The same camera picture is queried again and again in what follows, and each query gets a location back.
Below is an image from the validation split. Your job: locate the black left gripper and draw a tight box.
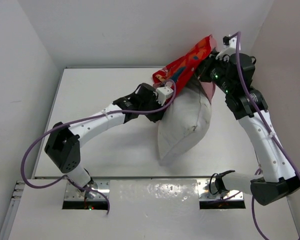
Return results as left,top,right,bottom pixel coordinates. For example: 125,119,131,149
138,94,165,122

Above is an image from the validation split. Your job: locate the white pillow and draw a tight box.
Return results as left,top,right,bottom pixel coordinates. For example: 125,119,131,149
157,80,216,166

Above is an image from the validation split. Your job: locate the red pink patterned pillowcase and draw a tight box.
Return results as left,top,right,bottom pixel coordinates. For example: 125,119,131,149
152,34,217,94

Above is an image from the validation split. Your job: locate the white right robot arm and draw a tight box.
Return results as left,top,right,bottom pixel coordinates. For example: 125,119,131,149
194,50,300,206

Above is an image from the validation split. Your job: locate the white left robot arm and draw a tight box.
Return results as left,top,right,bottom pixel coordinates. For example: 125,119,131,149
44,83,163,188

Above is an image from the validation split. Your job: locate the white front cover board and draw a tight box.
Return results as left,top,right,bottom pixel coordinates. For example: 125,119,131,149
9,179,298,240

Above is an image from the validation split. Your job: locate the aluminium frame rail right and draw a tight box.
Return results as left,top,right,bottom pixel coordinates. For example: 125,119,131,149
231,65,246,108

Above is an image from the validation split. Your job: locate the aluminium frame rail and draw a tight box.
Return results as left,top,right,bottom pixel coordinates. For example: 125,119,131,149
0,180,25,240
231,65,246,108

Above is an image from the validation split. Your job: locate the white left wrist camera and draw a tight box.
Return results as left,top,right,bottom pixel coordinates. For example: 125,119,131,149
155,86,174,106

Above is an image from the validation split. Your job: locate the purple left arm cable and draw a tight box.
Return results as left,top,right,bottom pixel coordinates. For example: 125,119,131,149
20,78,178,215

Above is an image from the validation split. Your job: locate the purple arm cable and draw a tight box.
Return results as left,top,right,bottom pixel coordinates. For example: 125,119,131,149
20,78,178,215
233,31,300,240

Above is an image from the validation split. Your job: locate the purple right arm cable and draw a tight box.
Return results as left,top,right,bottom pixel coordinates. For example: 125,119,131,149
233,31,300,240

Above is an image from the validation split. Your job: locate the aluminium frame rail left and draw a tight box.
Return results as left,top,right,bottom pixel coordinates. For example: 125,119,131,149
0,180,25,240

